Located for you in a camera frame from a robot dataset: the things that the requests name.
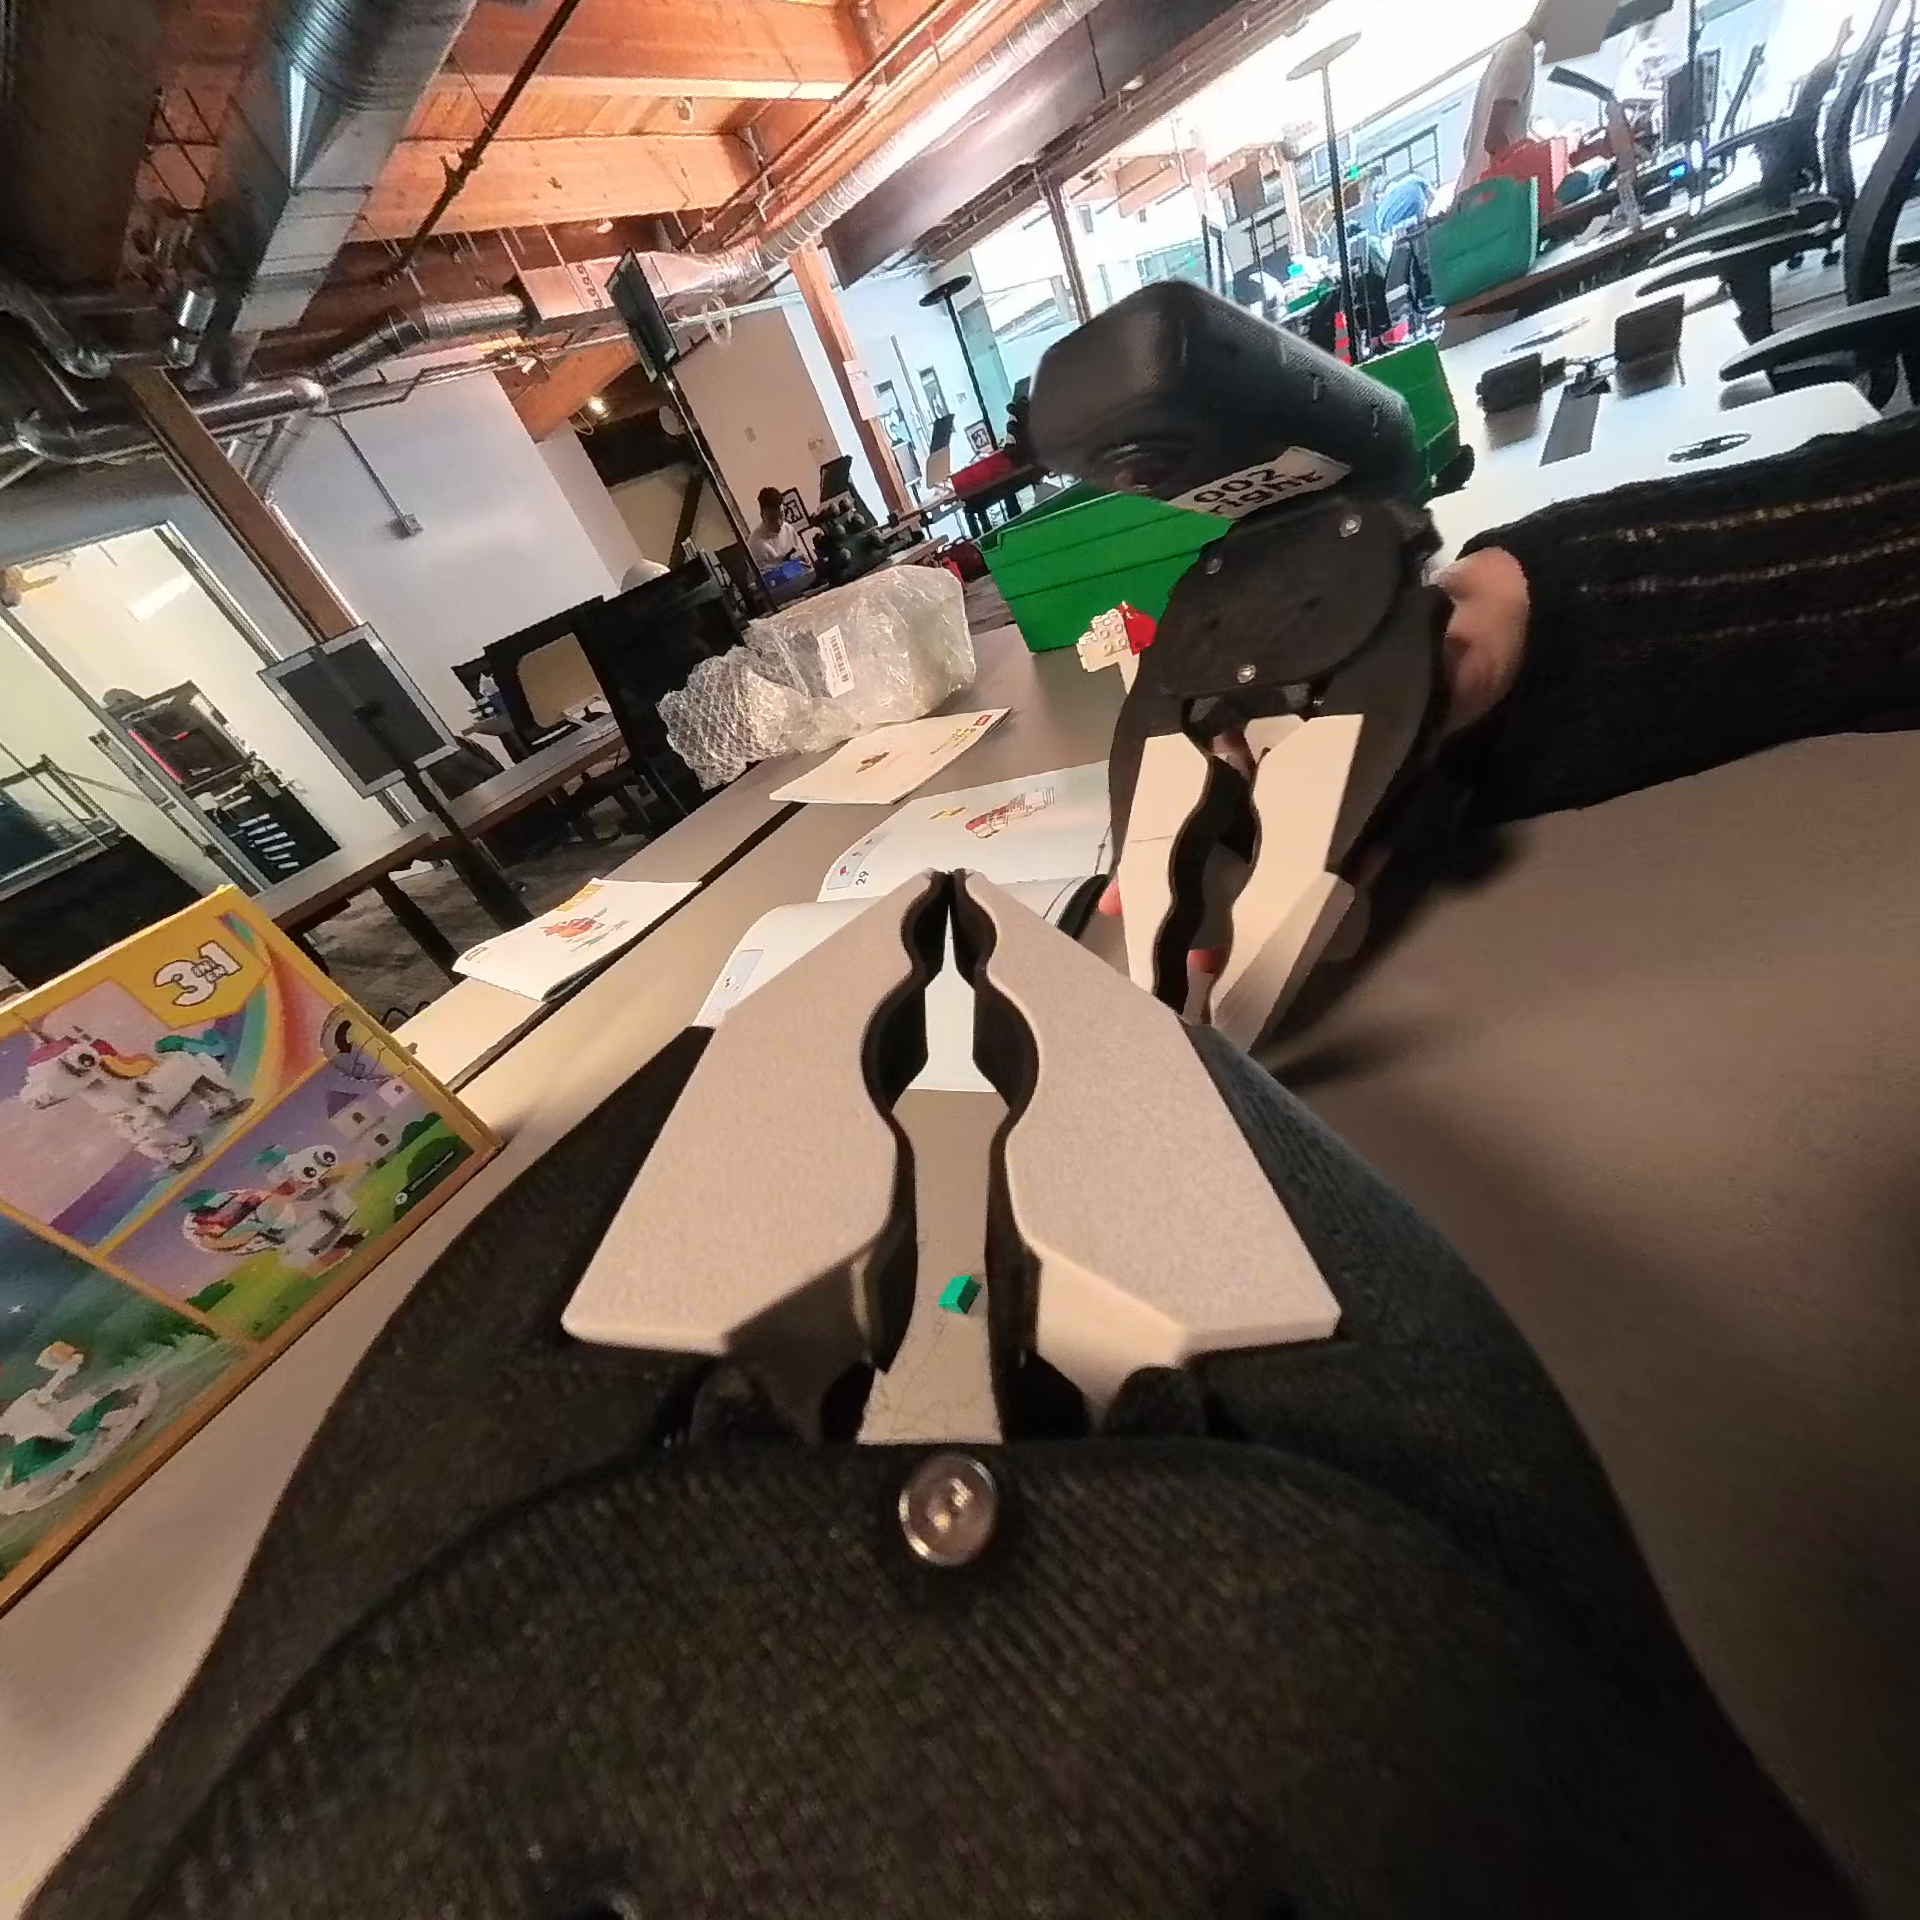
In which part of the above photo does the dark wooden desk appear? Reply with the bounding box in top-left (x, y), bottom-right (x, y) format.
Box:
top-left (247, 721), bottom-right (629, 978)

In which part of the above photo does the green plastic bin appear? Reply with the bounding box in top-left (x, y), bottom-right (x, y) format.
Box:
top-left (978, 489), bottom-right (1201, 656)
top-left (1319, 337), bottom-right (1465, 496)

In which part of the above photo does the black office chair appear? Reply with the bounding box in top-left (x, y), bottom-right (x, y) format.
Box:
top-left (1633, 89), bottom-right (1846, 340)
top-left (1718, 0), bottom-right (1920, 406)

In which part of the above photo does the black hanging monitor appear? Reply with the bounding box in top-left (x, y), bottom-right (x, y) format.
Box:
top-left (601, 249), bottom-right (685, 374)

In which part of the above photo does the bubble wrap sheet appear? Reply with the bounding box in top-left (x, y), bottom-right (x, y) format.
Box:
top-left (656, 658), bottom-right (811, 793)

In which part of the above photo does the open instruction booklet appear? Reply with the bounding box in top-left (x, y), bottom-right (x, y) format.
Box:
top-left (692, 761), bottom-right (1123, 1100)

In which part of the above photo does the colourful lego box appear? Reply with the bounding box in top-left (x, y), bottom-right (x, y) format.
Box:
top-left (0, 887), bottom-right (505, 1620)

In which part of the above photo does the person's right hand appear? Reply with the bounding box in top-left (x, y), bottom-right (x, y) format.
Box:
top-left (1444, 543), bottom-right (1536, 717)

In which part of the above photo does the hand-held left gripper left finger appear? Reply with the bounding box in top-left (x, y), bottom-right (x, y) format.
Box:
top-left (563, 870), bottom-right (954, 1415)

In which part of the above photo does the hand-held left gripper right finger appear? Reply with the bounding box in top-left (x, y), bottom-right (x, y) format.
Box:
top-left (954, 870), bottom-right (1341, 1419)

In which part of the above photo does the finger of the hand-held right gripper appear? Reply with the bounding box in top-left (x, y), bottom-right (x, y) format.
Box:
top-left (1118, 731), bottom-right (1235, 1012)
top-left (1205, 712), bottom-right (1371, 1054)

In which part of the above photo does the large silver spiral duct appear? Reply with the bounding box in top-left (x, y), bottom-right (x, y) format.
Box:
top-left (195, 0), bottom-right (505, 354)

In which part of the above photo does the black desk partition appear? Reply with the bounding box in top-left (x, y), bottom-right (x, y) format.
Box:
top-left (481, 559), bottom-right (750, 842)

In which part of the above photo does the clear plastic wrapped package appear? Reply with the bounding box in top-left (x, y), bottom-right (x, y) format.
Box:
top-left (746, 566), bottom-right (978, 751)

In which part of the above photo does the closed instruction booklet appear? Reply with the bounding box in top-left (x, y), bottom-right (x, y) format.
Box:
top-left (767, 710), bottom-right (1012, 810)
top-left (451, 877), bottom-right (706, 1003)

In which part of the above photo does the grey framed screen on stand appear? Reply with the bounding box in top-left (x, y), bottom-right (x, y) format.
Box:
top-left (256, 623), bottom-right (517, 933)

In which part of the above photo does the green storage tote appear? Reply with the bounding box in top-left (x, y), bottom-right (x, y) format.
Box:
top-left (1422, 175), bottom-right (1542, 312)

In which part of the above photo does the person's right forearm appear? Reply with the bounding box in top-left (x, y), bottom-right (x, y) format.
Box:
top-left (1463, 412), bottom-right (1920, 827)

